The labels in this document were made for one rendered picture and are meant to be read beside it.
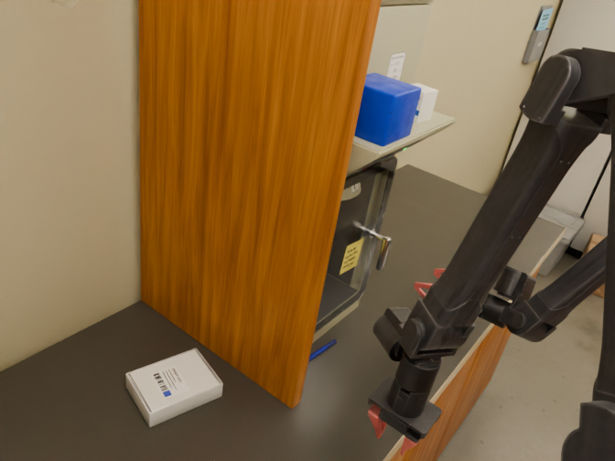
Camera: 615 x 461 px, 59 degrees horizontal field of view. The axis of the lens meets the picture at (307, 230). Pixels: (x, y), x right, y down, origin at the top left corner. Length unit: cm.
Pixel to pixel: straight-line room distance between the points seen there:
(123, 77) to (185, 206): 28
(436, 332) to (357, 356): 59
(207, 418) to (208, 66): 68
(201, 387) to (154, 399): 10
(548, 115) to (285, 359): 72
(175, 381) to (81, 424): 19
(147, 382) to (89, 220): 37
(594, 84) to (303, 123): 45
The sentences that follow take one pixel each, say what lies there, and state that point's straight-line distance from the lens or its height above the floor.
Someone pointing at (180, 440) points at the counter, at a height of 94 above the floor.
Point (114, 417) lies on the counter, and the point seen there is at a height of 94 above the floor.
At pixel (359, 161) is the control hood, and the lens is 94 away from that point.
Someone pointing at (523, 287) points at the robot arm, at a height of 123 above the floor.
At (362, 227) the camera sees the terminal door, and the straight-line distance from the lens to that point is 125.
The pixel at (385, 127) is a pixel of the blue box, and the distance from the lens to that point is 93.
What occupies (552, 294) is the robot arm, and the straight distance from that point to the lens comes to 118.
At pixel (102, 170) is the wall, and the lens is 123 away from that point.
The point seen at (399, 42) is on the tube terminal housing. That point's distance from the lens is 112.
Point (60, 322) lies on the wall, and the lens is 137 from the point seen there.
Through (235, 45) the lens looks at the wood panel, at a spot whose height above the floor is 162.
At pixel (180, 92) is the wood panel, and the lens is 109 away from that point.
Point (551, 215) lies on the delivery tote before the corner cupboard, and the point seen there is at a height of 33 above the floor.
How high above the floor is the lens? 183
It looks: 30 degrees down
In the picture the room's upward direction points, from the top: 10 degrees clockwise
